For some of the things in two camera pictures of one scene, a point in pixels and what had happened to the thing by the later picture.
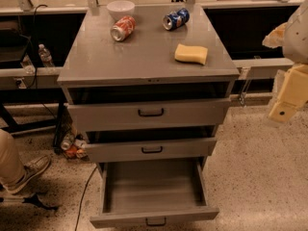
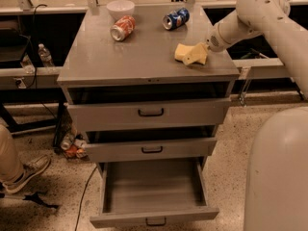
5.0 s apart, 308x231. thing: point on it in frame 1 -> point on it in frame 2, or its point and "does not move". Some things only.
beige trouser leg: (12, 168) does not move
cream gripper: (297, 38) -> (217, 41)
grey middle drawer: (150, 149) does not move
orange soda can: (122, 29) does not move
